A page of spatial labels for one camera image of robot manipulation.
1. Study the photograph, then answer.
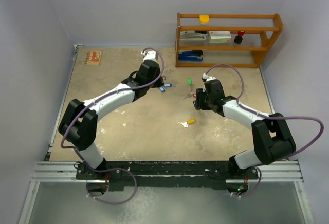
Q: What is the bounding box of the yellow tagged key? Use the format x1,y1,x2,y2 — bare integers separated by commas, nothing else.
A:
179,119,196,128

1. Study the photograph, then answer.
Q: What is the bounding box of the wooden shelf rack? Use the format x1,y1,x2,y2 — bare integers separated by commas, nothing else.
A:
175,13,284,68

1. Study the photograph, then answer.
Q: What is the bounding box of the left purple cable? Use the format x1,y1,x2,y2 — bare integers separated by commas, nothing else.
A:
60,47,166,171

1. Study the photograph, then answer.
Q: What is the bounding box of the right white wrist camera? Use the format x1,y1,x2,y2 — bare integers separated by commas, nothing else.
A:
202,73,217,83

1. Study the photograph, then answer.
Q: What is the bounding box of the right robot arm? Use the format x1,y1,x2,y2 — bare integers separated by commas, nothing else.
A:
193,77,296,178

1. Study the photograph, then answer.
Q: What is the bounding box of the blue tagged key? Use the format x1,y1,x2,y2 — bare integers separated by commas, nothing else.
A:
163,83,173,88
158,87,166,92

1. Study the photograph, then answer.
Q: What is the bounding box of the purple cable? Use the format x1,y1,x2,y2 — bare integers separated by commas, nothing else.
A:
60,47,166,171
204,63,324,158

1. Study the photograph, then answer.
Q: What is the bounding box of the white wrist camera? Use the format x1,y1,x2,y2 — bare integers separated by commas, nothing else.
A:
141,50,158,62
202,73,217,83

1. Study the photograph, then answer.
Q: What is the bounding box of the orange spiral notepad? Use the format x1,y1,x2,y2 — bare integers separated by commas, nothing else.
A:
85,51,102,66

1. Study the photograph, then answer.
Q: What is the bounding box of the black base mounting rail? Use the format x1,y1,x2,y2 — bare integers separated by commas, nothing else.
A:
75,161,259,192

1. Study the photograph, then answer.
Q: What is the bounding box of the red black stamp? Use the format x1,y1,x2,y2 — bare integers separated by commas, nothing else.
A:
234,31,245,44

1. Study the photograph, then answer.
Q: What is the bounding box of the blue black stapler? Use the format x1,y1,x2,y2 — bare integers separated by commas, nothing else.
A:
178,50,203,62

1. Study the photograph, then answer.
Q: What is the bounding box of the yellow lidded container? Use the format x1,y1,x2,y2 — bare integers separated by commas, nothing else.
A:
199,14,210,25

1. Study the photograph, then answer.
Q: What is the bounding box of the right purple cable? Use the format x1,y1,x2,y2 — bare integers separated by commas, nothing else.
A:
204,63,324,158

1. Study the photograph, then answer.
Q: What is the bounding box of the white red box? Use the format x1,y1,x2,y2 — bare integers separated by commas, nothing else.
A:
208,31,231,44

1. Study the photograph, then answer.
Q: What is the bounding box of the red tagged key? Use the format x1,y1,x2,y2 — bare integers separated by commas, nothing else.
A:
183,93,196,99

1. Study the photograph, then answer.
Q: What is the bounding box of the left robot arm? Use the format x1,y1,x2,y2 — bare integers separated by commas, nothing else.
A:
58,59,163,179

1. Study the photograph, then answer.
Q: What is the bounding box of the green tagged key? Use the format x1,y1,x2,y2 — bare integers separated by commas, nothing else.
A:
187,78,194,92

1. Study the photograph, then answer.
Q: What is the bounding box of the white grey stapler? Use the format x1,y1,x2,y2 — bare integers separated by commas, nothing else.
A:
179,30,208,41

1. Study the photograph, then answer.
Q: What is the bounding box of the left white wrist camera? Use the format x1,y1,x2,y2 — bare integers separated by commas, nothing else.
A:
141,50,158,62

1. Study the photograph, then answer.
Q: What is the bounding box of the aluminium frame rail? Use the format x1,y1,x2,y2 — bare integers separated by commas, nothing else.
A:
29,161,80,183

